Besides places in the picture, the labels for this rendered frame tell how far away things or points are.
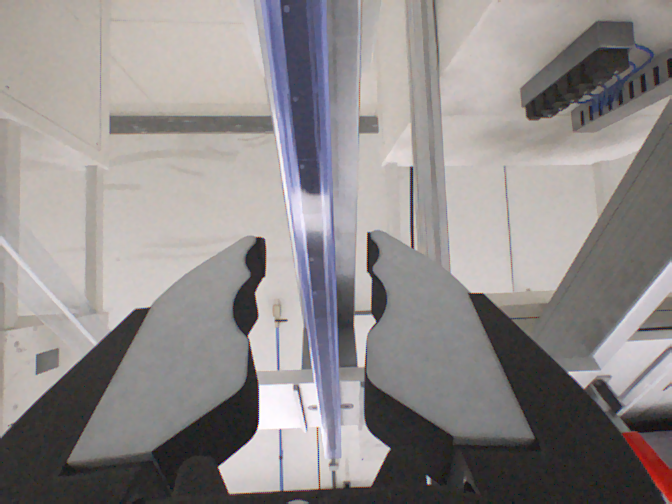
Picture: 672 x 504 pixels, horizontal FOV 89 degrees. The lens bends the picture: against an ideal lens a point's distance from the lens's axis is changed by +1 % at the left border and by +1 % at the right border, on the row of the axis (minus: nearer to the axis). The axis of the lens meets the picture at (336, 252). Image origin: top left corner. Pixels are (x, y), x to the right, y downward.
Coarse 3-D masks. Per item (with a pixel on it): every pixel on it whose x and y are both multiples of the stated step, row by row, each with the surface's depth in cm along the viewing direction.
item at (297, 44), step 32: (288, 0) 7; (320, 0) 7; (288, 32) 8; (320, 32) 8; (288, 64) 8; (320, 64) 8; (288, 96) 9; (320, 96) 9; (288, 128) 9; (320, 128) 9; (288, 160) 10; (320, 160) 10; (288, 192) 10; (320, 192) 10; (320, 224) 11; (320, 256) 12; (320, 288) 13; (320, 320) 15; (320, 352) 17; (320, 384) 19; (320, 416) 22
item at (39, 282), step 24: (0, 216) 11; (0, 240) 11; (24, 240) 12; (0, 264) 12; (24, 264) 12; (48, 264) 13; (24, 288) 13; (48, 288) 13; (72, 288) 14; (48, 312) 14; (72, 312) 14; (96, 312) 16; (72, 336) 15; (96, 336) 16
